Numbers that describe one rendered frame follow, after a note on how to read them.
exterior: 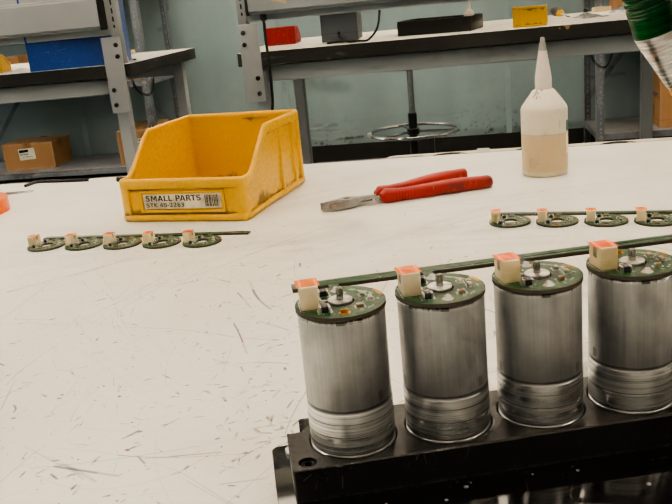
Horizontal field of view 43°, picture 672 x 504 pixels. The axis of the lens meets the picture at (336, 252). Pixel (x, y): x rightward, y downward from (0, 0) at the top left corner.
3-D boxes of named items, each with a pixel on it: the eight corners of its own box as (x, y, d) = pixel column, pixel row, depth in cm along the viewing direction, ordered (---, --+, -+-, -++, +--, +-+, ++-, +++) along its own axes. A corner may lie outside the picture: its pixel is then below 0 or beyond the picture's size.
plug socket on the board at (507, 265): (530, 281, 23) (529, 258, 23) (500, 285, 23) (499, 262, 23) (520, 272, 24) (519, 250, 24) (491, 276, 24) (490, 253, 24)
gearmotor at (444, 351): (503, 463, 24) (496, 292, 22) (418, 476, 24) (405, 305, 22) (477, 422, 26) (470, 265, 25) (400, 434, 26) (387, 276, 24)
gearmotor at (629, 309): (690, 433, 24) (696, 265, 23) (609, 446, 24) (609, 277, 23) (649, 396, 27) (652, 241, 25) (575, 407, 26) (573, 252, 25)
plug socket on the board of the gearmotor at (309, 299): (329, 308, 23) (327, 284, 23) (298, 312, 23) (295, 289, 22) (326, 298, 23) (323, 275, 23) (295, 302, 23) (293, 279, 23)
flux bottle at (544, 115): (575, 168, 64) (573, 33, 61) (558, 178, 61) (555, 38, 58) (533, 167, 66) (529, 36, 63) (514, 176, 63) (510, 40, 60)
